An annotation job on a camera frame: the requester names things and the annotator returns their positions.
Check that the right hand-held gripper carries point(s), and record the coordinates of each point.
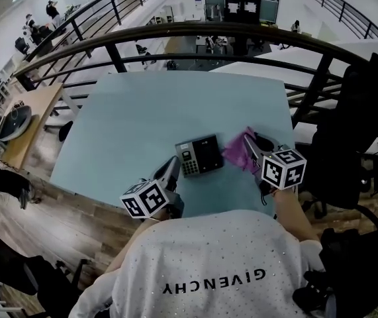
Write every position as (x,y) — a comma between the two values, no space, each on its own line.
(283,171)

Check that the person's white shirt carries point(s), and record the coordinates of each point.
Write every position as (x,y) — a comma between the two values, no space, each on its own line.
(208,260)

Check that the person's left forearm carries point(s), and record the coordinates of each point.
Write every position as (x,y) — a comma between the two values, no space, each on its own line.
(132,240)

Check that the large metal bowl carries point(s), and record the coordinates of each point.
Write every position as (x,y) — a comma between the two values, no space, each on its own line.
(15,123)

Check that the light wooden table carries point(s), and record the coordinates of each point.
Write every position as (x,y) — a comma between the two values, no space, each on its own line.
(43,111)

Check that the black metal railing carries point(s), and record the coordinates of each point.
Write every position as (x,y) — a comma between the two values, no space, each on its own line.
(342,12)
(115,10)

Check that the black stool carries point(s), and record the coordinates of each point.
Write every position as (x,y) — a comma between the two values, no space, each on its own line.
(65,131)

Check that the person's right forearm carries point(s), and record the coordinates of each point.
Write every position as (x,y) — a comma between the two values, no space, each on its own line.
(291,214)

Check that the purple cloth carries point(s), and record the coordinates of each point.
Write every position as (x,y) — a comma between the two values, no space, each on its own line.
(238,151)

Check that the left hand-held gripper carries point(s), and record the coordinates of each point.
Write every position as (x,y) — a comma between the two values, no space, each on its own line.
(152,199)

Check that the black bag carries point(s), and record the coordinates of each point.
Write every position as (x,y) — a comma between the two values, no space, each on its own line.
(357,263)

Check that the black railing with wooden handrail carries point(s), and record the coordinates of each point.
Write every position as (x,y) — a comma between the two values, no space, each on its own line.
(188,29)

